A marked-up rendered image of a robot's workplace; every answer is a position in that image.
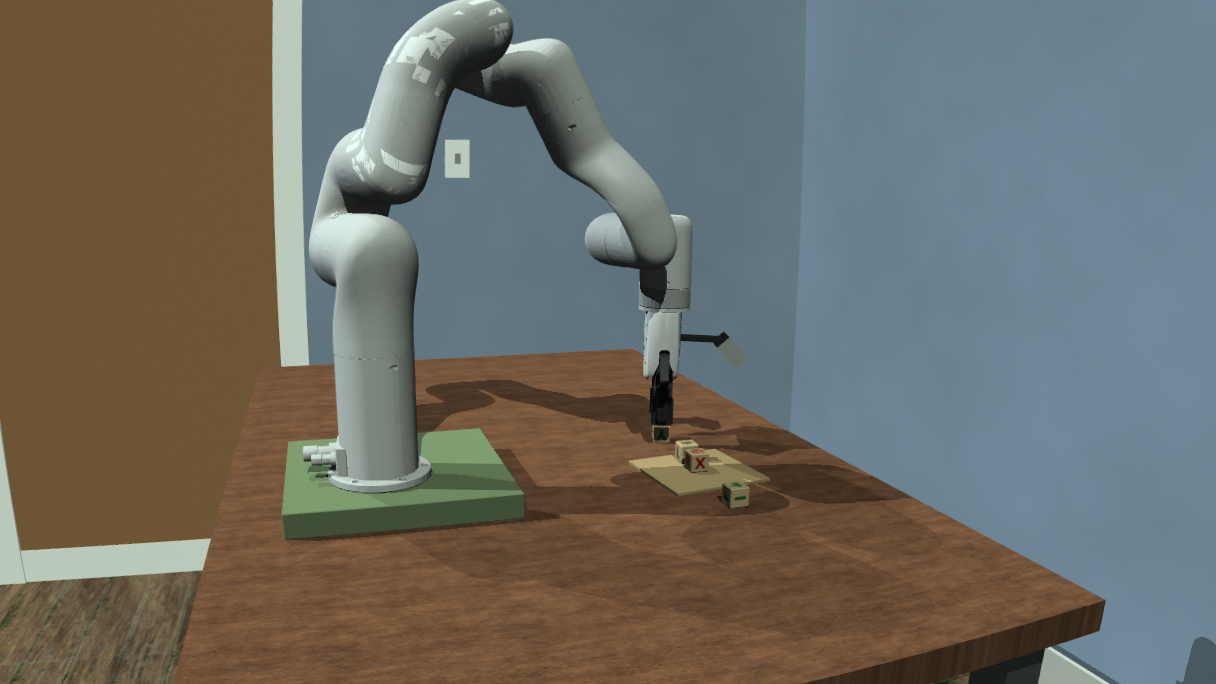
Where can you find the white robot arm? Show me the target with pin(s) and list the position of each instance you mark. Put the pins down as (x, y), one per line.
(372, 260)

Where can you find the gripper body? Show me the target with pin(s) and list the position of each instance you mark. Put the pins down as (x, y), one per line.
(662, 331)

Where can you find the beige flat mat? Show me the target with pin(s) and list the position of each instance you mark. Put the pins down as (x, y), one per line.
(673, 476)

